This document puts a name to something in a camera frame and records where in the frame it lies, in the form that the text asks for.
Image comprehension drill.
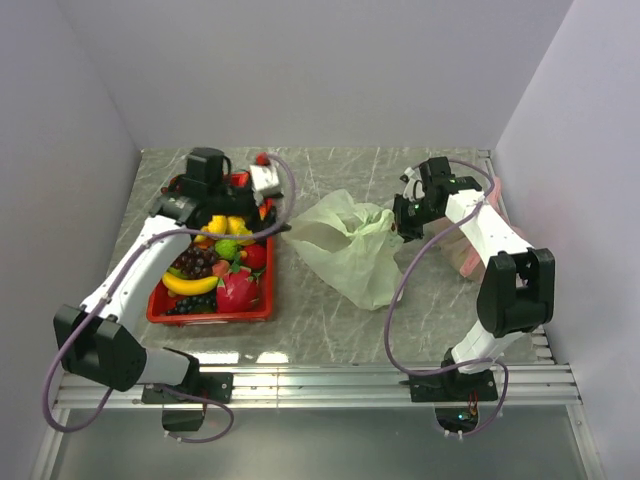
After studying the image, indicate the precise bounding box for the yellow fake starfruit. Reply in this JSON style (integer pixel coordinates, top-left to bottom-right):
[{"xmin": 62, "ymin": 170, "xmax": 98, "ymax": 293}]
[{"xmin": 227, "ymin": 216, "xmax": 255, "ymax": 246}]

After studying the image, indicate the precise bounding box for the purple grape bunch middle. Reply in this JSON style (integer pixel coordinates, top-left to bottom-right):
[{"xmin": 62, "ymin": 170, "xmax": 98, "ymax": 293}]
[{"xmin": 168, "ymin": 246, "xmax": 219, "ymax": 280}]

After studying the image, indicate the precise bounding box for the pink fake dragon fruit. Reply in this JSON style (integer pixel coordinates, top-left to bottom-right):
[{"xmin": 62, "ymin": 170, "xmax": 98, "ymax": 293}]
[{"xmin": 216, "ymin": 267, "xmax": 260, "ymax": 313}]

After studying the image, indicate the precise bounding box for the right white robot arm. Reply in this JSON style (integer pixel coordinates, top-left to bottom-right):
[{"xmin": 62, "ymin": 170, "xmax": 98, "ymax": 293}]
[{"xmin": 393, "ymin": 157, "xmax": 555, "ymax": 400}]

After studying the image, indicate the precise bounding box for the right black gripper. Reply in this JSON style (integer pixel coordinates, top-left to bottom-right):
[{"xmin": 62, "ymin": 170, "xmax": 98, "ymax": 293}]
[{"xmin": 380, "ymin": 193, "xmax": 442, "ymax": 247}]

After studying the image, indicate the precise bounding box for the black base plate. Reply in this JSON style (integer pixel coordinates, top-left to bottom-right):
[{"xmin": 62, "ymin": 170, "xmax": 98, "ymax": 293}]
[
  {"xmin": 403, "ymin": 370, "xmax": 506, "ymax": 438},
  {"xmin": 141, "ymin": 372, "xmax": 234, "ymax": 434}
]

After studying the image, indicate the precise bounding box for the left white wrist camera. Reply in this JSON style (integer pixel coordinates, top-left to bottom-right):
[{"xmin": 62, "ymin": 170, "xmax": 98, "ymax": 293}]
[{"xmin": 249, "ymin": 152, "xmax": 281, "ymax": 197}]

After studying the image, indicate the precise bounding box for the pink plastic bag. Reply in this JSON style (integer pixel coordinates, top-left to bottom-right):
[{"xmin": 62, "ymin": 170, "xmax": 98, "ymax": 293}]
[{"xmin": 436, "ymin": 177, "xmax": 531, "ymax": 283}]

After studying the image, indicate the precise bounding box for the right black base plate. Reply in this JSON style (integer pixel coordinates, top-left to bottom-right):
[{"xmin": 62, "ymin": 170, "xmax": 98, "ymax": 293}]
[{"xmin": 403, "ymin": 370, "xmax": 506, "ymax": 438}]

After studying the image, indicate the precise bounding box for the dark blue grape bunch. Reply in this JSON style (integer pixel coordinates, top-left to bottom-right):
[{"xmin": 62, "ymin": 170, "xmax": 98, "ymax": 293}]
[{"xmin": 165, "ymin": 294, "xmax": 217, "ymax": 316}]

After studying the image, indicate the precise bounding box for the green fake lime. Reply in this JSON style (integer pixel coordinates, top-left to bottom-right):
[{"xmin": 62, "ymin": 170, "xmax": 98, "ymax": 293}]
[{"xmin": 213, "ymin": 239, "xmax": 241, "ymax": 264}]

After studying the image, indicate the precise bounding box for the green avocado print plastic bag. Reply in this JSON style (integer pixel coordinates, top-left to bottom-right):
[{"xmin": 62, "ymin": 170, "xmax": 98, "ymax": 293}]
[{"xmin": 282, "ymin": 189, "xmax": 404, "ymax": 311}]

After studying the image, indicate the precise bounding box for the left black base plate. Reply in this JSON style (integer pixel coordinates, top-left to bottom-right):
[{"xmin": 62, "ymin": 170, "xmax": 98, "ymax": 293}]
[{"xmin": 141, "ymin": 372, "xmax": 234, "ymax": 434}]

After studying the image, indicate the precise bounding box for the aluminium rail frame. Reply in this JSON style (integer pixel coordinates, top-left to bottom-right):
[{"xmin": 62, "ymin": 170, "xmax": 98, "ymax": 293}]
[{"xmin": 29, "ymin": 148, "xmax": 606, "ymax": 480}]

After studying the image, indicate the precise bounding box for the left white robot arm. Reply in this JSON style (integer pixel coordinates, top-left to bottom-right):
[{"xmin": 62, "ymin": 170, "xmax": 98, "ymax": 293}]
[{"xmin": 49, "ymin": 147, "xmax": 296, "ymax": 402}]

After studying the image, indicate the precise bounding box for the red plastic crate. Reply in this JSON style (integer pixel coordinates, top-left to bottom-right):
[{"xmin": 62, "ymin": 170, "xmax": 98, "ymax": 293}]
[{"xmin": 146, "ymin": 234, "xmax": 275, "ymax": 326}]

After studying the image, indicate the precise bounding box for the yellow fake banana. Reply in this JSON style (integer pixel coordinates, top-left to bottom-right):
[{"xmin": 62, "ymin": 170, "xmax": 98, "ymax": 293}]
[{"xmin": 161, "ymin": 272, "xmax": 219, "ymax": 296}]

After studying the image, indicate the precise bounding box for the yellow fake lemon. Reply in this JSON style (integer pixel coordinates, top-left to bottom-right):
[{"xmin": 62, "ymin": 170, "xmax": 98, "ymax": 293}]
[{"xmin": 201, "ymin": 215, "xmax": 228, "ymax": 235}]

